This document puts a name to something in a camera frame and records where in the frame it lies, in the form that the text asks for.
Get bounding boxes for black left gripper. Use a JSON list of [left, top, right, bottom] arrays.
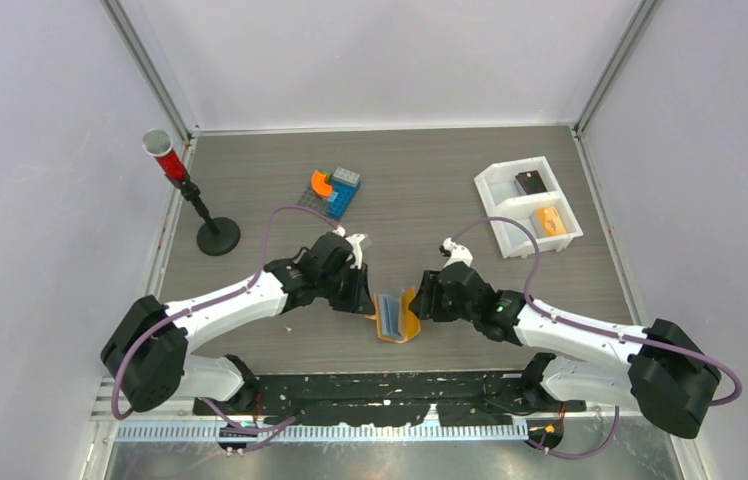
[[318, 261, 375, 314]]

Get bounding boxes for orange leather card holder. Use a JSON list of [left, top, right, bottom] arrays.
[[368, 287, 421, 344]]

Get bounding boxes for black credit card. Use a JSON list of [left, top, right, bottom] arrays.
[[514, 170, 548, 196]]

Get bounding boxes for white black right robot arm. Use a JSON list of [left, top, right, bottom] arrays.
[[409, 262, 721, 439]]

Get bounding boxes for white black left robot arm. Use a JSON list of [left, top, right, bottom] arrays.
[[100, 228, 375, 414]]

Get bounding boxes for orange credit card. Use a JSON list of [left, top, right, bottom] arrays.
[[531, 206, 568, 237]]

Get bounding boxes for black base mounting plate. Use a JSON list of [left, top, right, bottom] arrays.
[[218, 371, 585, 427]]

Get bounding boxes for toy brick assembly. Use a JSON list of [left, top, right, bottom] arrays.
[[296, 167, 361, 221]]

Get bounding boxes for black microphone stand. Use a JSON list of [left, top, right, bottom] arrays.
[[178, 178, 241, 256]]

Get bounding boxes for white plastic divided bin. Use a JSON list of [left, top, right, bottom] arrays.
[[474, 156, 583, 258]]

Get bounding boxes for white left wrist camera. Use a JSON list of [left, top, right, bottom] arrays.
[[345, 233, 371, 270]]

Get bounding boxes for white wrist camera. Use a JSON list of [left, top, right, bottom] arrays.
[[345, 233, 371, 270], [439, 237, 473, 268]]

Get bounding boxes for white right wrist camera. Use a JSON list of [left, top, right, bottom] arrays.
[[439, 237, 473, 268]]

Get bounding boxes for white slotted cable duct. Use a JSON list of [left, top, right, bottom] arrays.
[[114, 419, 528, 443]]

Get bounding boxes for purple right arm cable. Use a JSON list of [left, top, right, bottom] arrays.
[[450, 216, 744, 407]]

